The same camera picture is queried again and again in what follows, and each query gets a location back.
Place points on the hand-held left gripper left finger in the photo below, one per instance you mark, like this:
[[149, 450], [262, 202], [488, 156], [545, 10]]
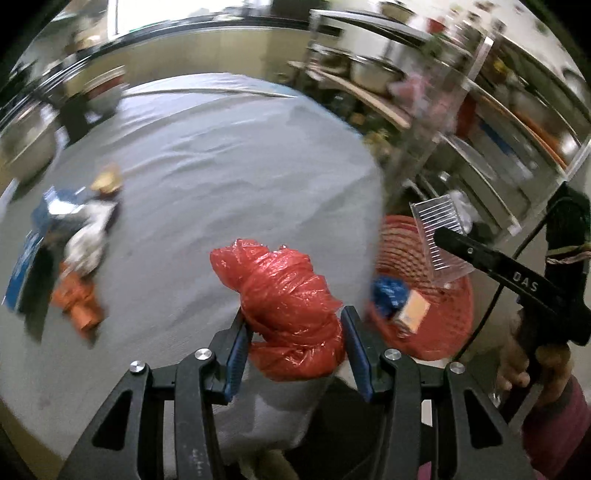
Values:
[[238, 355]]

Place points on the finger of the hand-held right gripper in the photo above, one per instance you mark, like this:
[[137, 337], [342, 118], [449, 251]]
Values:
[[498, 270]]

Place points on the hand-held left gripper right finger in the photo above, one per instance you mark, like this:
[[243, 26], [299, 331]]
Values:
[[358, 350]]

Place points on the red plastic bag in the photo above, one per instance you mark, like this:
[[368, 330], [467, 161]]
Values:
[[286, 304]]

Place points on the red plastic basket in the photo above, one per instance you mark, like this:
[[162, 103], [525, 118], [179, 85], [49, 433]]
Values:
[[443, 318]]

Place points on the clear plastic container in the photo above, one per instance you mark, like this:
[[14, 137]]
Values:
[[438, 217]]

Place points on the small orange peel pieces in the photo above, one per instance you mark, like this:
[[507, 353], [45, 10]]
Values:
[[78, 304]]

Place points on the white tissue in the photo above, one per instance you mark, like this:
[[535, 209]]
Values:
[[87, 235]]

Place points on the large orange peel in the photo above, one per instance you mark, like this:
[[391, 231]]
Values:
[[106, 181]]

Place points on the person's right forearm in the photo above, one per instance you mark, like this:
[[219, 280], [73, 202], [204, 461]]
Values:
[[563, 434]]

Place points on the person's right hand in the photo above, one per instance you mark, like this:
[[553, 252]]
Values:
[[556, 369]]

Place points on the blue crumpled wrapper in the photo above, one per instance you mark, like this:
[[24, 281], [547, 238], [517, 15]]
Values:
[[390, 295]]

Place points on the small orange box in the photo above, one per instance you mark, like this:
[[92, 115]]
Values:
[[413, 311]]

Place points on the metal shelf rack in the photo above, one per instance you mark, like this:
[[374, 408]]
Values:
[[450, 138]]

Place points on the grey tablecloth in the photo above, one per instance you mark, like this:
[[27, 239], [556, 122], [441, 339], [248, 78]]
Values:
[[231, 184]]

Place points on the blue foil packet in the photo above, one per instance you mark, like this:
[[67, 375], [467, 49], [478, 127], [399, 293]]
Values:
[[60, 210]]

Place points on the metal pot with lid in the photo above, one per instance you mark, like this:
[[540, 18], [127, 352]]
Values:
[[374, 76]]

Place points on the black cup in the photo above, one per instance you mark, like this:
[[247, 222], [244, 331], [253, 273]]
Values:
[[76, 122]]

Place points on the yellow lower cabinets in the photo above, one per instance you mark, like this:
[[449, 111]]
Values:
[[207, 55]]

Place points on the window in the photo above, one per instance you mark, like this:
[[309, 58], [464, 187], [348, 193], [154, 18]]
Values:
[[184, 11]]

